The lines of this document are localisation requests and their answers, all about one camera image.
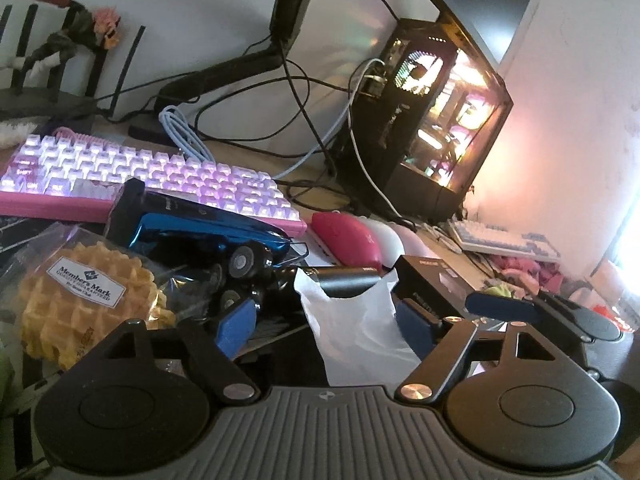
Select white paper tissue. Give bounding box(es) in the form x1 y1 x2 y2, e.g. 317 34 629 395
294 271 420 393

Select black charger box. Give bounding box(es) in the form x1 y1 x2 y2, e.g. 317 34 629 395
394 255 474 318

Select white blue keyboard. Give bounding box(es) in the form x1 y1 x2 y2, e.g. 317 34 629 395
447 220 561 263

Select pale pink computer mouse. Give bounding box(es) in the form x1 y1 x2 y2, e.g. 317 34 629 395
390 223 439 259

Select white computer mouse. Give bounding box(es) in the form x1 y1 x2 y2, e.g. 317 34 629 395
359 217 405 269

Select black flashlight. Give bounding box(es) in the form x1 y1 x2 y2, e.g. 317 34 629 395
268 266 381 298

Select blue electric shaver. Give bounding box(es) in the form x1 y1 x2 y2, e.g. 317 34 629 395
104 178 294 321

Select magenta computer mouse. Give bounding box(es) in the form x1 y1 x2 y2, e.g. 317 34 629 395
310 211 382 271

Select packaged yellow waffle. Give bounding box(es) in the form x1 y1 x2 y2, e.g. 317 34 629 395
8 224 222 372

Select black rgb computer tower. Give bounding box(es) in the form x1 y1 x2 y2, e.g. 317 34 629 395
333 18 513 222

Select pink mechanical keyboard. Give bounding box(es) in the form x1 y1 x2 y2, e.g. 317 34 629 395
1 128 307 237

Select black wifi router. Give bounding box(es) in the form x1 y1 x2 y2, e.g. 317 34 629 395
1 26 145 125

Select pink haired dark figurine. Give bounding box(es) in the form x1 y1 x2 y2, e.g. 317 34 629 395
1 0 122 78

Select coiled light blue cable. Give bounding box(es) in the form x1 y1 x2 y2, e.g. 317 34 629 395
158 105 216 164

